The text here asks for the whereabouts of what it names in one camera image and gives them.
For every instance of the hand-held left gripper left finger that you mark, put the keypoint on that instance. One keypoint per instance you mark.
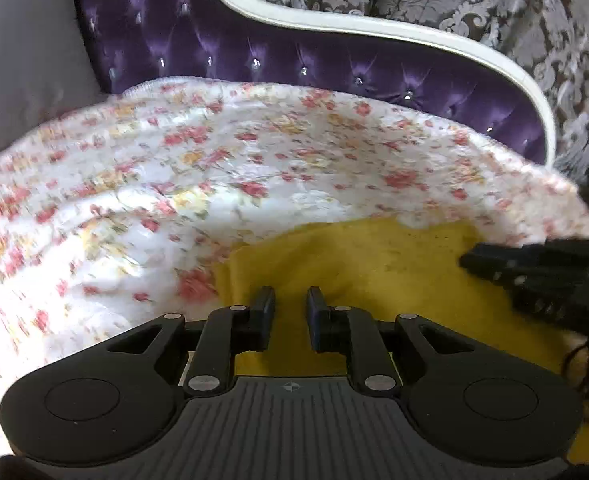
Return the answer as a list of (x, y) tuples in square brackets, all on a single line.
[(265, 310)]

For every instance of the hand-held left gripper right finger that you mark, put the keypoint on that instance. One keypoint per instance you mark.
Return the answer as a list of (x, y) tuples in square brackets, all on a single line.
[(315, 310)]

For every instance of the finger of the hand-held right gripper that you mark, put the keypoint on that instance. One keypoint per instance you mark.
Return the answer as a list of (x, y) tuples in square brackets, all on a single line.
[(517, 287), (484, 259)]

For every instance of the mustard yellow knit sweater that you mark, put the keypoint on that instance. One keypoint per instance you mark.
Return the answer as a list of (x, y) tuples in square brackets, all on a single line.
[(374, 270)]

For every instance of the floral print blanket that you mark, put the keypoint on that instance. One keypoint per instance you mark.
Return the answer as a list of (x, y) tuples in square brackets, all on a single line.
[(174, 170)]

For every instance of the purple tufted sofa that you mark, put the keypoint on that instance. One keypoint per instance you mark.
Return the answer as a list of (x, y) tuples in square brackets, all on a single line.
[(184, 25)]

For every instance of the grey cushion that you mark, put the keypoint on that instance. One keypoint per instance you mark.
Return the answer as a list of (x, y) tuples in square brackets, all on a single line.
[(24, 50)]

